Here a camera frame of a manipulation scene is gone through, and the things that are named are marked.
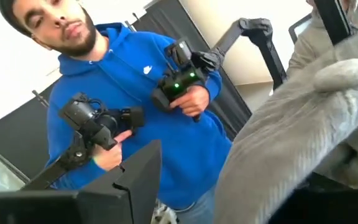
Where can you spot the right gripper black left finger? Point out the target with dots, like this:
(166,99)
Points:
(120,199)

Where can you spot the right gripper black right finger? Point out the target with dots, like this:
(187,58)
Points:
(337,208)

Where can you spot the person's left hand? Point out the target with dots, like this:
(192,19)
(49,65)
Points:
(191,101)

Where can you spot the black rig frame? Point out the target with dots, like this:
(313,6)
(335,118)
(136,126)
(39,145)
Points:
(334,21)

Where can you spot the person's right hand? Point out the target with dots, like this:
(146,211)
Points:
(110,154)

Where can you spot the grey baseball cap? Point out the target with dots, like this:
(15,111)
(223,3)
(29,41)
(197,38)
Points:
(291,140)

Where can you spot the person's hand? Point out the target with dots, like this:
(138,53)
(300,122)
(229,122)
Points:
(191,101)
(110,154)

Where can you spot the grey office chair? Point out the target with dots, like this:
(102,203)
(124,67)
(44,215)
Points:
(291,29)

